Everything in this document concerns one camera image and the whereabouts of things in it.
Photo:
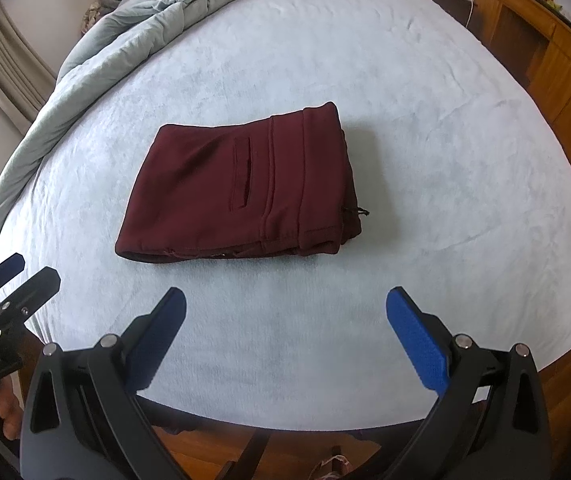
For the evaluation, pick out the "bed with pale sheet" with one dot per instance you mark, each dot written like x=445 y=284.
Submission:
x=315 y=335

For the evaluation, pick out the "beige curtain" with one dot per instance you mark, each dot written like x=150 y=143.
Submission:
x=10 y=55

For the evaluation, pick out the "maroon pants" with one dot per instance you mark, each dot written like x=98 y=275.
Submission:
x=205 y=195

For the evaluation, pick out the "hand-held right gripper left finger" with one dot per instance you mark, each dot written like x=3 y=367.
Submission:
x=158 y=340

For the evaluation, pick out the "wooden desk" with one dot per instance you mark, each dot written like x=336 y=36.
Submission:
x=555 y=75

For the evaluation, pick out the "person's left hand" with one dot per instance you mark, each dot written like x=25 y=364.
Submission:
x=8 y=410

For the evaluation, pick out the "grey quilt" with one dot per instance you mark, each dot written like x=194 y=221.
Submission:
x=130 y=25

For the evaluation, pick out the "camouflage cloth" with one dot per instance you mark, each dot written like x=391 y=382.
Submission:
x=100 y=10

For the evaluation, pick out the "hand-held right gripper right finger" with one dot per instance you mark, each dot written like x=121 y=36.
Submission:
x=415 y=340

